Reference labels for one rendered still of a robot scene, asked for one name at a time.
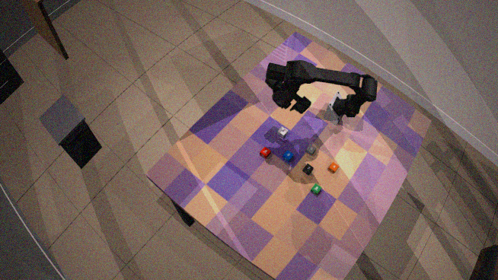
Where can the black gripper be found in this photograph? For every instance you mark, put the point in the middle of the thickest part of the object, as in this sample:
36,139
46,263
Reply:
302,103

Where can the orange block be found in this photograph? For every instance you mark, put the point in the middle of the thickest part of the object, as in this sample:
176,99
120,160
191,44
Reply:
333,168

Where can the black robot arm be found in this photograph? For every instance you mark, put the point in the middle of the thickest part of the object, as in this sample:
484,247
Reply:
296,73

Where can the small green block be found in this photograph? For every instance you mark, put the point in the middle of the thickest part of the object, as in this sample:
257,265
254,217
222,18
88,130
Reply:
316,189

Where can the red block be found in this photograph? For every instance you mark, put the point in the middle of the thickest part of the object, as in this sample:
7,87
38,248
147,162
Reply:
265,152

